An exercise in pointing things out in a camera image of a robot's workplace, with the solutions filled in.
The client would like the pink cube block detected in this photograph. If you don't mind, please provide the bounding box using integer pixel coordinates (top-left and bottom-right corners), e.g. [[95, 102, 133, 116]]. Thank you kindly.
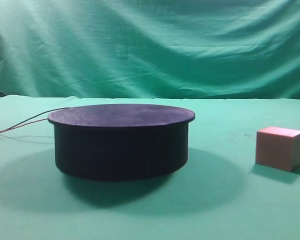
[[255, 126, 300, 172]]

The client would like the black round turntable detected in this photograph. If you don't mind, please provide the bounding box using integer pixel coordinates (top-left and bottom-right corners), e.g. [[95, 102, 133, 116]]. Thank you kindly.
[[47, 103, 196, 182]]

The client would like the green backdrop cloth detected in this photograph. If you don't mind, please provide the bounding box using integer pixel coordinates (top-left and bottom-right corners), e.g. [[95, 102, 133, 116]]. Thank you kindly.
[[0, 0, 300, 99]]

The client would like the green table cloth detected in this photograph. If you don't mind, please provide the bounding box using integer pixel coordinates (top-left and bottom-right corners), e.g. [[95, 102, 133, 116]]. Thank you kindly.
[[0, 95, 300, 240]]

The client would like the black wire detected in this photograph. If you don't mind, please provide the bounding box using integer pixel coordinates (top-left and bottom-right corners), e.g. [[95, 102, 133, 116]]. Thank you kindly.
[[0, 107, 68, 133]]

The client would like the red wire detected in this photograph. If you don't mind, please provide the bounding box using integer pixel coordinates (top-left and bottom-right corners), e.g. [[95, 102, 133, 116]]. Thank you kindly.
[[0, 118, 50, 137]]

